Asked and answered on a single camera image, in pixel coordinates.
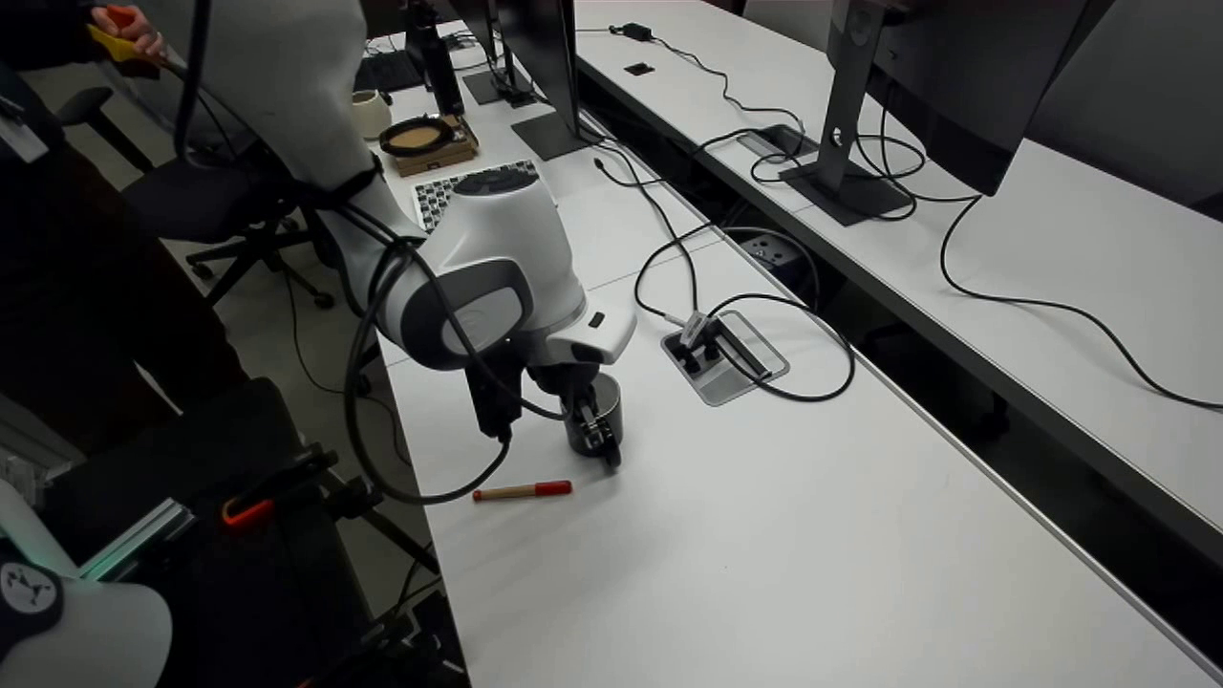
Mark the aluminium extrusion bar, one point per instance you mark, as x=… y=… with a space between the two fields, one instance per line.
x=136 y=541

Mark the person hand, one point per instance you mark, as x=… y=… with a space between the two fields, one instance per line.
x=129 y=29

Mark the black white calibration checkerboard sheet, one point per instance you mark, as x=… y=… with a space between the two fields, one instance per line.
x=441 y=196

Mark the grey docking hub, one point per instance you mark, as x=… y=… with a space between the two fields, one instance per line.
x=774 y=140

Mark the grey monitor stand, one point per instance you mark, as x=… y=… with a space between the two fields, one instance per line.
x=846 y=128

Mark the black office chair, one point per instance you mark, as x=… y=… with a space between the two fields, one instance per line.
x=193 y=202

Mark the small black square tag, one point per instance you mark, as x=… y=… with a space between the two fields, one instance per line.
x=640 y=66

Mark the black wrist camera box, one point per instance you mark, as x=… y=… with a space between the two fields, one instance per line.
x=494 y=396

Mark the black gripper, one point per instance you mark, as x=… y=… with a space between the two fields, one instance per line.
x=556 y=370

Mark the small black plug adapter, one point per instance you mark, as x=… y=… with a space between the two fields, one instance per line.
x=632 y=31

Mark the dark flat monitor base plate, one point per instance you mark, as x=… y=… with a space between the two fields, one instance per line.
x=556 y=135

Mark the red marker pen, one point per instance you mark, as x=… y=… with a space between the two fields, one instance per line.
x=522 y=489

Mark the black computer monitor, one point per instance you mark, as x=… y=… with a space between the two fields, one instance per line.
x=541 y=49

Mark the grey monitor panel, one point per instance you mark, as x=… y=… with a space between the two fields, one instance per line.
x=1150 y=90

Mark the grey backed computer monitor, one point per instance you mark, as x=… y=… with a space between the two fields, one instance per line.
x=996 y=77

